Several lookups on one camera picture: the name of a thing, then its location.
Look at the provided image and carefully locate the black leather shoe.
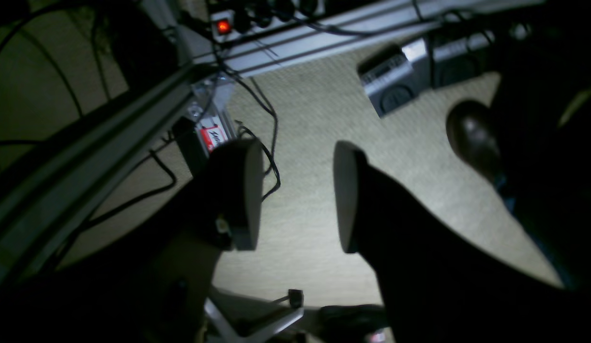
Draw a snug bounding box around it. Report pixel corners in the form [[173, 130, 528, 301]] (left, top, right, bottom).
[[446, 100, 504, 184]]

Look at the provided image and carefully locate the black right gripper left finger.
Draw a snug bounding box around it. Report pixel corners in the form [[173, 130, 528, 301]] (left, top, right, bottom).
[[0, 139, 263, 343]]

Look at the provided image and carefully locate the white power strip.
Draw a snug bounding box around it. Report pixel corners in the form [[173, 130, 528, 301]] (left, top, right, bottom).
[[206, 0, 329, 43]]

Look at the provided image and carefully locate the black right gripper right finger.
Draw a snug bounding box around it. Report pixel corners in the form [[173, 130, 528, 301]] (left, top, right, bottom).
[[333, 141, 591, 343]]

